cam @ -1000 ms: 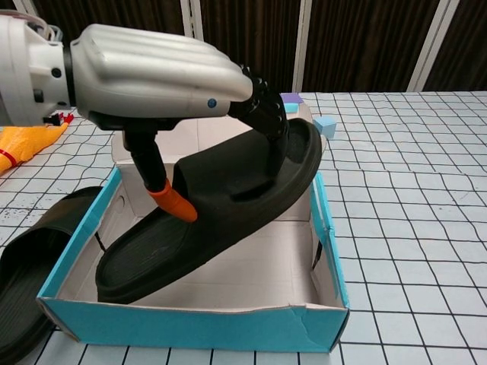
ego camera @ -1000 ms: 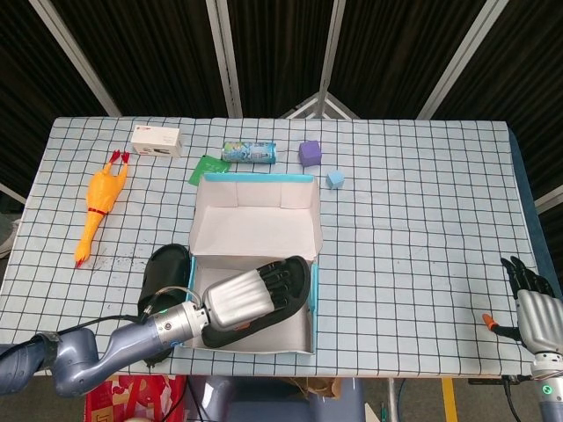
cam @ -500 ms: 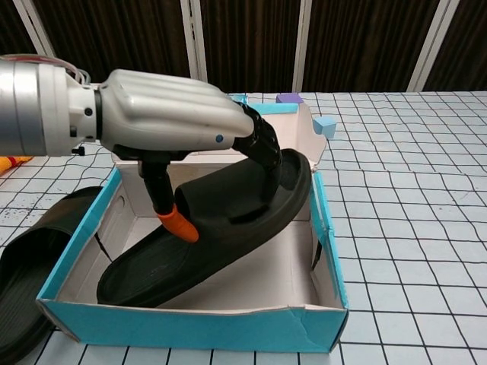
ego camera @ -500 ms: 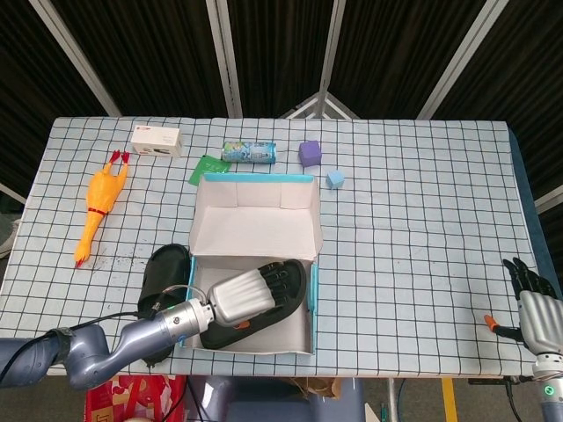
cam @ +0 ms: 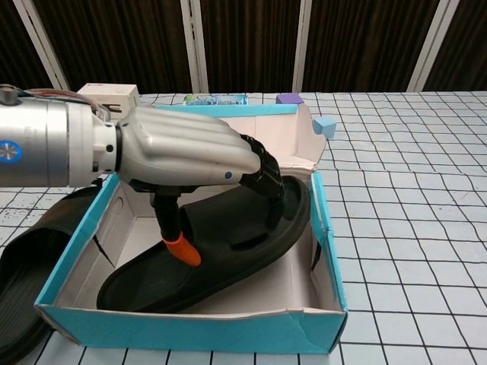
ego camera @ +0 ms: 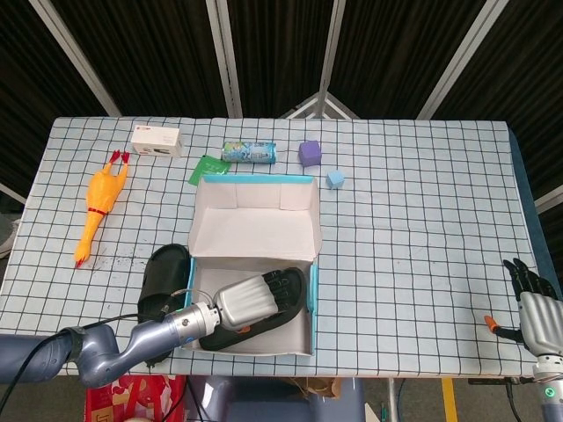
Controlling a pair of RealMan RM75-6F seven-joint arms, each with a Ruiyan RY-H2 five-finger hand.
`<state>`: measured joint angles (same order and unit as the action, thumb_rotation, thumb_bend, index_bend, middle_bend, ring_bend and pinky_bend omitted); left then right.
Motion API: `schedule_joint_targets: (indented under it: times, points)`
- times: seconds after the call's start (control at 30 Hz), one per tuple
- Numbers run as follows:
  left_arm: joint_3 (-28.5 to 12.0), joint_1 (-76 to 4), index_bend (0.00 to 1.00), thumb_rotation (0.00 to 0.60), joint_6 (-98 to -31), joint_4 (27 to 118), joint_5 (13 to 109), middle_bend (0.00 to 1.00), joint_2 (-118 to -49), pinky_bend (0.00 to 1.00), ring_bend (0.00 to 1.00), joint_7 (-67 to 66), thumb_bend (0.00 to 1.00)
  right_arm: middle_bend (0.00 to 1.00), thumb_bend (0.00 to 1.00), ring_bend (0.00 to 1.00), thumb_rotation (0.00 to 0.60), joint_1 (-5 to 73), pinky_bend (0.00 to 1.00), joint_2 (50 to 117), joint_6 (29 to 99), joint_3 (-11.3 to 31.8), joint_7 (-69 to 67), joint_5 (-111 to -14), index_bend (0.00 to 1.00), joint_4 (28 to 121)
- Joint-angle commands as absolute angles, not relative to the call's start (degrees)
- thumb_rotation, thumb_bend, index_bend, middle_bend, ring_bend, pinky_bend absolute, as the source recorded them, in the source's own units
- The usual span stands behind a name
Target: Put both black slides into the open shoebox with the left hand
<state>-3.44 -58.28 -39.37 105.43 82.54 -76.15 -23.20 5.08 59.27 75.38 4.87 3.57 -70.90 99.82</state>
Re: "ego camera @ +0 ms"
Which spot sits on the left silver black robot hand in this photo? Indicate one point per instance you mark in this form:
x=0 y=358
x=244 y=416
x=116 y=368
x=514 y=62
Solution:
x=246 y=301

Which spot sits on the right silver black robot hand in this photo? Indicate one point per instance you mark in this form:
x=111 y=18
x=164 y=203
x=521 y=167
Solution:
x=541 y=316

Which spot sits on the black slipper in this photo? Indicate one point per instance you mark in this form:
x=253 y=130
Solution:
x=264 y=327
x=167 y=272

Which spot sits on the light blue shoe box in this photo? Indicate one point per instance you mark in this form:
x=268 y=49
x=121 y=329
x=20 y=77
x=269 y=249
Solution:
x=255 y=228

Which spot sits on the right blue grey robot arm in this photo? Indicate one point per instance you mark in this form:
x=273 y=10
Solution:
x=550 y=387

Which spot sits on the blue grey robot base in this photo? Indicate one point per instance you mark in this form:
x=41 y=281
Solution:
x=264 y=404

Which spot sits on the brown paper bag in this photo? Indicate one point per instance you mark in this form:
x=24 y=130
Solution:
x=316 y=387

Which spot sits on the green sachet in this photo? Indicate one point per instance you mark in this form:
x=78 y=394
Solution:
x=209 y=169

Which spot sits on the checkered white tablecloth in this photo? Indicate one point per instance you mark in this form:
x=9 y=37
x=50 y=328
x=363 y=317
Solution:
x=418 y=242

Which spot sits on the red patterned bag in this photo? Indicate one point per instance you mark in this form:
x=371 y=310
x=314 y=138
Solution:
x=132 y=395

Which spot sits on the blue green snack tube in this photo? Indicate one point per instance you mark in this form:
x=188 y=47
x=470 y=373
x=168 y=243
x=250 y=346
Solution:
x=248 y=152

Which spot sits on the light blue cube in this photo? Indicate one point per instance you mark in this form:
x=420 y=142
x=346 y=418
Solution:
x=335 y=180

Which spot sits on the purple cube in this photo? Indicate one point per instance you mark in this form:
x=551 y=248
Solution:
x=310 y=153

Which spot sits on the metal table leg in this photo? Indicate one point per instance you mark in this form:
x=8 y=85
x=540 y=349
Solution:
x=391 y=400

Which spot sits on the yellow rubber chicken toy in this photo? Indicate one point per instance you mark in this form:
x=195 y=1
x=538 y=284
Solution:
x=102 y=193

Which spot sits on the white stapler carton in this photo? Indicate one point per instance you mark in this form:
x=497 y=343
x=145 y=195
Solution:
x=156 y=140

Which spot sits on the dark brown curtain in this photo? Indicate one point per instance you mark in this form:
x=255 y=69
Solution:
x=154 y=44

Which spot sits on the white metal frame bar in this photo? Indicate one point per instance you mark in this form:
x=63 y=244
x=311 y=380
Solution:
x=11 y=192
x=550 y=200

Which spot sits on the white triangular metal frame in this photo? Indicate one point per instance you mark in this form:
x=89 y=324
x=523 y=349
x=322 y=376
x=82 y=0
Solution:
x=325 y=103

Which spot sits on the white metal frame post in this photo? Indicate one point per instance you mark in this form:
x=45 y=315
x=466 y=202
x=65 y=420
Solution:
x=226 y=57
x=462 y=57
x=332 y=53
x=75 y=57

